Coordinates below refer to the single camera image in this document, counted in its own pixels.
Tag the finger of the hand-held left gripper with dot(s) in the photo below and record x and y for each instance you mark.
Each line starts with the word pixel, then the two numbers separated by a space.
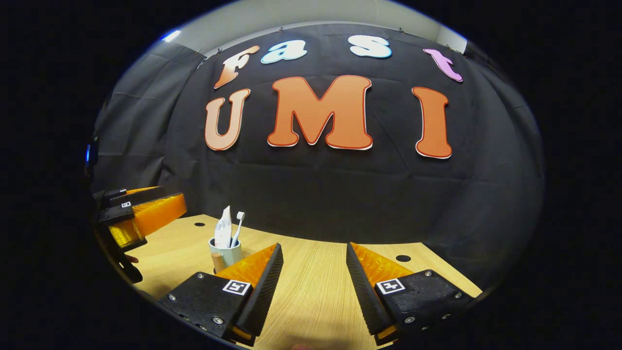
pixel 138 194
pixel 160 214

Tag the white toothbrush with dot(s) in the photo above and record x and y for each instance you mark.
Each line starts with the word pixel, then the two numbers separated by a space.
pixel 240 216

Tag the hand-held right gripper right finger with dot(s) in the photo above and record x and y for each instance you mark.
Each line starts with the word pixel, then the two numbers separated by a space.
pixel 367 291

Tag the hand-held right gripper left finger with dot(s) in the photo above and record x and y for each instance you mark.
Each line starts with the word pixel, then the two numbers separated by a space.
pixel 265 291

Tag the wooden desktop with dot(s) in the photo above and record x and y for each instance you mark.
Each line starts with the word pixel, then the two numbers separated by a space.
pixel 316 291

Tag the white toothpaste tube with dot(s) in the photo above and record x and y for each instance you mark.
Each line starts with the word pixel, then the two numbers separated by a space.
pixel 223 228

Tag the black backdrop cloth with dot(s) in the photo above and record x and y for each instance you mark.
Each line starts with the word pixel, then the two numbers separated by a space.
pixel 340 194

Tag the ceiling light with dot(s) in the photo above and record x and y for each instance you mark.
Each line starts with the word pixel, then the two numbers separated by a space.
pixel 171 35

